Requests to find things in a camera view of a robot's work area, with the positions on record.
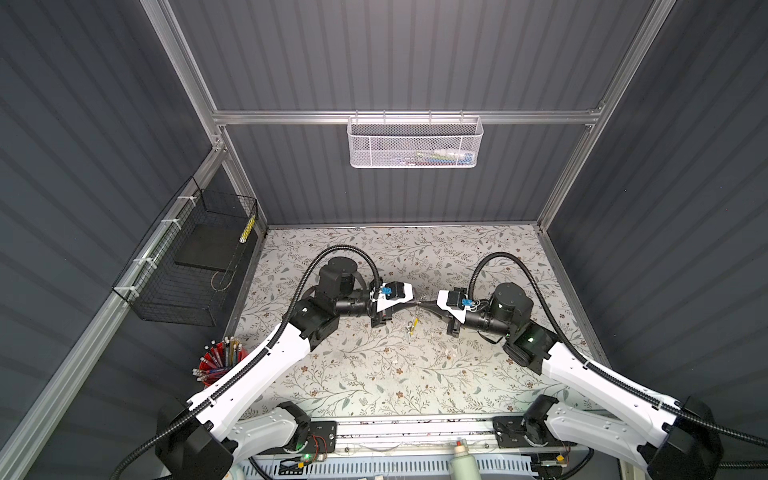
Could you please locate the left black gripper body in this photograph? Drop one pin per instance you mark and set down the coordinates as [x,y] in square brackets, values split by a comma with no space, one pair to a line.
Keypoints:
[379,319]

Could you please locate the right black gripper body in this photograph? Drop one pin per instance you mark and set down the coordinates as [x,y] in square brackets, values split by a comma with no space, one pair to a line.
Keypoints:
[453,327]

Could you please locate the large keyring with yellow grip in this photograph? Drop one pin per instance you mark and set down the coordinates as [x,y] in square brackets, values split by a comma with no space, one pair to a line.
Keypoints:
[411,326]

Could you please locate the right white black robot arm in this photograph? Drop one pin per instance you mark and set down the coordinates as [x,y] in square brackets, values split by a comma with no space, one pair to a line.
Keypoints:
[636,429]

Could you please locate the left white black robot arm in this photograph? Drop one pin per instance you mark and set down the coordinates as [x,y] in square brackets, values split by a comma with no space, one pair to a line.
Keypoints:
[339,292]

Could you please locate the white bottle with red cap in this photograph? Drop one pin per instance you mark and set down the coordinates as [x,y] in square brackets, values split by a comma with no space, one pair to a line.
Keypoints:
[463,464]

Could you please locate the yellow green marker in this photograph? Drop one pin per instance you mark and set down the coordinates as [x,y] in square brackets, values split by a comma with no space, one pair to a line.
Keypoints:
[243,238]

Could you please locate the red cup with pens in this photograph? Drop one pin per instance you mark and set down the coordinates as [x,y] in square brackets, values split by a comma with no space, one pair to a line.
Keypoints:
[218,359]

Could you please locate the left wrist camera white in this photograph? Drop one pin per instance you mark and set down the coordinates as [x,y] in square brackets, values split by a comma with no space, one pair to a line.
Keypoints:
[392,294]

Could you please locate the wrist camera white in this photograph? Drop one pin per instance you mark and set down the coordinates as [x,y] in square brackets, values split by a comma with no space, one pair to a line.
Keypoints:
[456,303]
[392,294]

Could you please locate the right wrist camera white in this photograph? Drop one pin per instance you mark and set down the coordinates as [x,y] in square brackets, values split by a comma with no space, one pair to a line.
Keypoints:
[456,303]

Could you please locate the aluminium rail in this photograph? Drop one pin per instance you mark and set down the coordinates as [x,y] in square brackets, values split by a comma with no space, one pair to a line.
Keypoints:
[414,433]

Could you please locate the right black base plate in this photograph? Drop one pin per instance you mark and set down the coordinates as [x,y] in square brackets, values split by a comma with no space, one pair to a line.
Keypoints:
[510,432]

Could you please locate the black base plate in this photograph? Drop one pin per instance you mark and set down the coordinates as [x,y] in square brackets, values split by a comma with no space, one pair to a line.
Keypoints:
[510,432]
[317,437]

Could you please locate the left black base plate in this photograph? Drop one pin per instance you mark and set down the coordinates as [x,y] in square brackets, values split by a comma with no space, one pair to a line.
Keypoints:
[317,437]

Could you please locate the white wire basket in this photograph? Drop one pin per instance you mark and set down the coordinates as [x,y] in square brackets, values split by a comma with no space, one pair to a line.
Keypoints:
[408,141]

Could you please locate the white slotted cable duct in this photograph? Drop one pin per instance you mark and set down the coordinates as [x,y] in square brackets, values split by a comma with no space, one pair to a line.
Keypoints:
[489,466]

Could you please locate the black wire basket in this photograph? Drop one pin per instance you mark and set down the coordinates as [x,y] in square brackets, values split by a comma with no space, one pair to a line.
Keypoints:
[194,265]

